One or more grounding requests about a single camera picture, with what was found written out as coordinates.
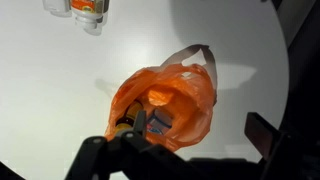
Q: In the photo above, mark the clear bottle with orange label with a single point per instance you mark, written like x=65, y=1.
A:
x=88, y=13

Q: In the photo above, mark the yellow and brown bottle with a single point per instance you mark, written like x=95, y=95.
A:
x=130, y=115

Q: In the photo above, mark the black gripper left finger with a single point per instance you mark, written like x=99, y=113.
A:
x=133, y=150

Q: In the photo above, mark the orange plastic bag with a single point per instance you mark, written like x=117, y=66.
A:
x=186, y=100

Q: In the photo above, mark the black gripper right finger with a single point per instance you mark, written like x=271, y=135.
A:
x=266, y=136

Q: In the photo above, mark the blue and white packet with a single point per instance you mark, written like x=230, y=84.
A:
x=160, y=121

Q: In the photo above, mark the clear plastic container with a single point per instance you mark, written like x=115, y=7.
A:
x=58, y=6

